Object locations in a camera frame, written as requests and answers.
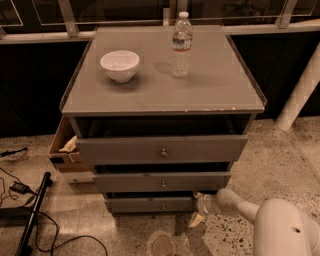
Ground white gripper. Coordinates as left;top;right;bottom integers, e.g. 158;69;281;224
188;191;220;228

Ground grey bottom drawer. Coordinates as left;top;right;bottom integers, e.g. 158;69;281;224
105;197;196;214

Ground grey drawer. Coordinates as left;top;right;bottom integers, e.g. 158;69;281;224
93;172;231;192
105;197;196;214
76;135;248;166

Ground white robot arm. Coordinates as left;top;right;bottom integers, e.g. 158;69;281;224
188;188;320;256

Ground grey middle drawer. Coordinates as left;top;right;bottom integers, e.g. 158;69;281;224
93;172;231;192

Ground grey top drawer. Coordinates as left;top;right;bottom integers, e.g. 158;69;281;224
76;135;248;166

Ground grey drawer cabinet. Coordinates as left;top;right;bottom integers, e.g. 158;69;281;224
61;26;266;202

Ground open cardboard box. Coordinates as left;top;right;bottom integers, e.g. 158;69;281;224
48;117;93;183

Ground round floor drain cover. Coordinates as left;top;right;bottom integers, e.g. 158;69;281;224
147;231;177;256

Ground white ceramic bowl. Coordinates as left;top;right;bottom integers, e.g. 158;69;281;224
100;50;140;83

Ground white diagonal pipe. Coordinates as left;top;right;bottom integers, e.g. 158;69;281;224
276;43;320;131

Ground clear plastic water bottle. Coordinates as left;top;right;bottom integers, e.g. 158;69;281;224
172;11;193;78

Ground black pole on floor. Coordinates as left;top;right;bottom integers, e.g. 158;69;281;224
15;172;52;256

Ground black power adapter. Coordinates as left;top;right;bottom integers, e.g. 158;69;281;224
10;182;30;194

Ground metal window railing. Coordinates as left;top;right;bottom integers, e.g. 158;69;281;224
0;0;320;41

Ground black floor cable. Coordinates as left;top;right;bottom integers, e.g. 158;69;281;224
0;166;109;256

